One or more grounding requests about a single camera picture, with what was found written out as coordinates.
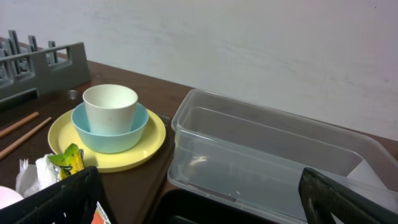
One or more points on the green yellow snack wrapper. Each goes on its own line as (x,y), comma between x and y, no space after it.
(68,163)

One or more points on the pink bowl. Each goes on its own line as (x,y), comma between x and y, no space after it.
(8,197)

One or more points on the brown serving tray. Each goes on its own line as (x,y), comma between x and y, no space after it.
(130,193)

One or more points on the grey plastic dish rack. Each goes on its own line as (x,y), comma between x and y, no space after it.
(28,71)

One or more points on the wooden chopstick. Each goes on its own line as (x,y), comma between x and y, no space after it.
(18,124)
(24,138)

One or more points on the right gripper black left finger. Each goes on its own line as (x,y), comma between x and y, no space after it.
(71,200)

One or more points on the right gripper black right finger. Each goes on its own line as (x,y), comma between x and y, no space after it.
(323,198)

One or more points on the black tray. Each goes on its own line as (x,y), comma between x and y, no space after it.
(182,206)

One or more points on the white plastic cup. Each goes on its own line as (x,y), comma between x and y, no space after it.
(110,108)

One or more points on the clear plastic bin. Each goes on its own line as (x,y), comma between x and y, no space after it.
(252,157)

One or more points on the light blue bowl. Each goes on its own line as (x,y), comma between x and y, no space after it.
(109,144)

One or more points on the yellow plate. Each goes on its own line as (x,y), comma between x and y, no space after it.
(62,133)

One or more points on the white napkin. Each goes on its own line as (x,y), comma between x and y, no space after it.
(33,178)

